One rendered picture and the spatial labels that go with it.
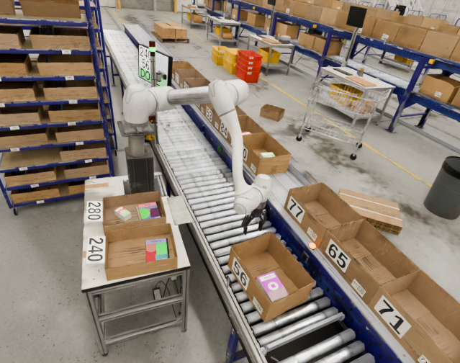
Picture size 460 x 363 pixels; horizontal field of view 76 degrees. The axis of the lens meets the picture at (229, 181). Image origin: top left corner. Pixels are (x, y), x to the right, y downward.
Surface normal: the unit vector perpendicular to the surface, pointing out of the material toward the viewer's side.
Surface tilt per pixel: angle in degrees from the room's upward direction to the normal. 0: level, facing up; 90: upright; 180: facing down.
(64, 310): 0
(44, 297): 0
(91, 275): 0
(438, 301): 89
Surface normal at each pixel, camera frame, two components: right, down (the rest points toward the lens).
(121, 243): 0.11, -0.81
